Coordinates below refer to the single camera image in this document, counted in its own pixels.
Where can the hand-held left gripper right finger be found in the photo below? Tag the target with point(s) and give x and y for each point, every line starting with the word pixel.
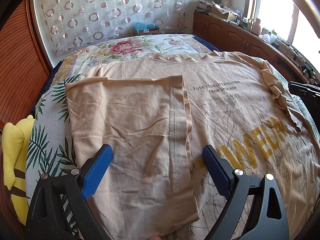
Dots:
pixel 214 166

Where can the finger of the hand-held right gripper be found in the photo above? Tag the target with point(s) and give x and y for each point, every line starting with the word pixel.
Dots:
pixel 303 85
pixel 310 93

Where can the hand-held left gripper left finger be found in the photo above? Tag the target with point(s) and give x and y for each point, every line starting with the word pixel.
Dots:
pixel 98 171

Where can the beige printed t-shirt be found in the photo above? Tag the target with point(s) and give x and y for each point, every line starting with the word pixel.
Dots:
pixel 225 105

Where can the leaf print bed sheet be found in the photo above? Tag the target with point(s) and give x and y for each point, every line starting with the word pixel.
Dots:
pixel 47 140

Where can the white plastic bag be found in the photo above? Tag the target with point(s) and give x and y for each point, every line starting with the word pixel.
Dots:
pixel 266 37

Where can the pink jug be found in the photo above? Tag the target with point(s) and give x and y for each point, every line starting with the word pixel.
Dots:
pixel 256 26

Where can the yellow plush toy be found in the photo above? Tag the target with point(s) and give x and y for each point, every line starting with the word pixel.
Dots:
pixel 12 150

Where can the wooden cabinet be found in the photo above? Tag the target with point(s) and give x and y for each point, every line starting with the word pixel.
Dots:
pixel 225 35

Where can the open cardboard box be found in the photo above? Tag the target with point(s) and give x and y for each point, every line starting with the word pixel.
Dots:
pixel 223 11

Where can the floral quilt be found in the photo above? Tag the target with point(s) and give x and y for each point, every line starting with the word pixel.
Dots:
pixel 125 47

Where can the patterned box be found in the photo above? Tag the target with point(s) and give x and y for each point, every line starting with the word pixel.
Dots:
pixel 203 6

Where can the small cardboard box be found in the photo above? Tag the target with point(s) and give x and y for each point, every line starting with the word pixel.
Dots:
pixel 150 31

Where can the blue box on cardboard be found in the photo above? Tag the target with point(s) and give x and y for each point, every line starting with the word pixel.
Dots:
pixel 145 25

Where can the circle pattern curtain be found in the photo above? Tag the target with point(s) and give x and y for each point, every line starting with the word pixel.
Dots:
pixel 100 5

